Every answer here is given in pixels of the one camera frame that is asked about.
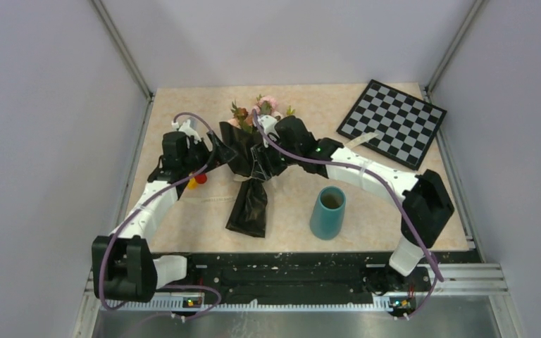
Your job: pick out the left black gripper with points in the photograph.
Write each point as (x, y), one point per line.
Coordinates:
(222, 154)

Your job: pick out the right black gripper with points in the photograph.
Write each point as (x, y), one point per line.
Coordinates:
(263, 163)

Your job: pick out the flower bouquet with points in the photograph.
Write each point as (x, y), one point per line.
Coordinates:
(248, 215)

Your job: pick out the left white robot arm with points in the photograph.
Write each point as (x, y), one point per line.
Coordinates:
(123, 265)

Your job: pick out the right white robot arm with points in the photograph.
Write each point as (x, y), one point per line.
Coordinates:
(422, 199)

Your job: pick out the teal ceramic vase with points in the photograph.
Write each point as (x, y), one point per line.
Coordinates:
(328, 212)

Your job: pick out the red yellow toy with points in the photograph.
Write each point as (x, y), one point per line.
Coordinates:
(197, 181)

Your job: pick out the black white checkerboard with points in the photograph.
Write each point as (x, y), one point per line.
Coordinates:
(404, 126)

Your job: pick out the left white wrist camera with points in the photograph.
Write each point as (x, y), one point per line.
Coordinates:
(188, 127)

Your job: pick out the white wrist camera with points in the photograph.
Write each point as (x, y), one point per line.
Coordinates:
(268, 123)
(188, 127)

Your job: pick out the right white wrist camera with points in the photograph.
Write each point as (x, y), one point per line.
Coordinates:
(268, 123)

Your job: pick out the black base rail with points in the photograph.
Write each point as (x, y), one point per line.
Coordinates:
(298, 278)

